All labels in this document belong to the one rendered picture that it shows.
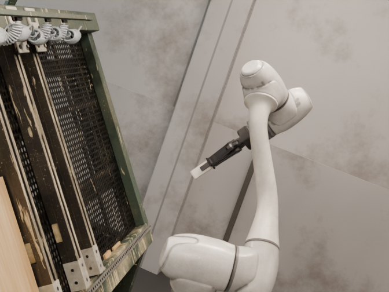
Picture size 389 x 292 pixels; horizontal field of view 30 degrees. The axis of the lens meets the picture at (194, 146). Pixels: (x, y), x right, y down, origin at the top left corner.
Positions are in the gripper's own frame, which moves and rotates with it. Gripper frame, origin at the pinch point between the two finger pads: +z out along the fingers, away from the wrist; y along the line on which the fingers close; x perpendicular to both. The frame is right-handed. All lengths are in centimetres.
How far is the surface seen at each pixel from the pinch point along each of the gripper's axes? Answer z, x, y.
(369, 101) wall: -84, -31, -316
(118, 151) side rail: 57, -64, -149
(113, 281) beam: 78, 2, -95
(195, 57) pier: 3, -131, -299
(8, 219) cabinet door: 71, -27, -11
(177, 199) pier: 79, -53, -323
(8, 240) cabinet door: 73, -20, -9
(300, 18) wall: -77, -110, -304
